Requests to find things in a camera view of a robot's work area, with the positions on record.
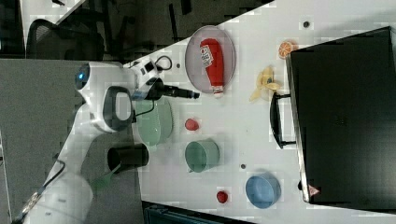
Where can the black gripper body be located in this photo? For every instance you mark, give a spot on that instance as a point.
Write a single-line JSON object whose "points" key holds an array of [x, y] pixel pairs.
{"points": [[157, 89]]}

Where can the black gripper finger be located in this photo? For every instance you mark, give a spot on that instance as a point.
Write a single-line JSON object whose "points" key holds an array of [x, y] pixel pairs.
{"points": [[189, 94]]}

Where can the red ketchup bottle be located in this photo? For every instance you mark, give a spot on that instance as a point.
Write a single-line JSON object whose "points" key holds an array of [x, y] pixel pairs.
{"points": [[212, 58]]}

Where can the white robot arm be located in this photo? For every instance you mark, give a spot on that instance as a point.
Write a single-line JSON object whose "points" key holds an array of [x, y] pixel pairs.
{"points": [[108, 91]]}

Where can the grey round plate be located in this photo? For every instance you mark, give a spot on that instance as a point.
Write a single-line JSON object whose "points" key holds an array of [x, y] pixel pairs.
{"points": [[193, 63]]}

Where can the red strawberry near colander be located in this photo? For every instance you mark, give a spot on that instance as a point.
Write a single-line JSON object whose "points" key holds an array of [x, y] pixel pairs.
{"points": [[191, 125]]}

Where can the green colander basket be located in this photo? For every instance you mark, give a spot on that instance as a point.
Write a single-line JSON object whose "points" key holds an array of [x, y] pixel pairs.
{"points": [[154, 121]]}

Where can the green mug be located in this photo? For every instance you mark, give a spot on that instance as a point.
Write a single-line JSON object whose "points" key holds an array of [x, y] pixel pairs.
{"points": [[201, 155]]}

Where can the black utensil holder cup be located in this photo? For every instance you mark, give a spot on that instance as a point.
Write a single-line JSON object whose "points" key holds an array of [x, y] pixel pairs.
{"points": [[127, 157]]}

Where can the banana peel toy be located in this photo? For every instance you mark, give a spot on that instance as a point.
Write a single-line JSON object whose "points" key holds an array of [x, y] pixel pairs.
{"points": [[265, 85]]}

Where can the red strawberry near edge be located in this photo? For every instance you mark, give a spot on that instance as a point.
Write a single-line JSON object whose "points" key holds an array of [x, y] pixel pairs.
{"points": [[222, 196]]}

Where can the green spatula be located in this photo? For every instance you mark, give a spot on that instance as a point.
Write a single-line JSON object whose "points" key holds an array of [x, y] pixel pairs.
{"points": [[103, 181]]}

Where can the orange slice toy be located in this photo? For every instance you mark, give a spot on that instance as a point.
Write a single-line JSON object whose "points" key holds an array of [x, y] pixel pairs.
{"points": [[286, 48]]}

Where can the black office chair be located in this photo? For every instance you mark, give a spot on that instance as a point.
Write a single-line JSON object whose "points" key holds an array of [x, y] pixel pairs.
{"points": [[48, 41]]}

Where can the blue cup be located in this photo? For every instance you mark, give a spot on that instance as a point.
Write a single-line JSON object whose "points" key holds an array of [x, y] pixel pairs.
{"points": [[263, 190]]}

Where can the blue metal frame rail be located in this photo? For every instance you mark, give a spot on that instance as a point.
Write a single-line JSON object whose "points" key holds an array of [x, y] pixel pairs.
{"points": [[158, 214]]}

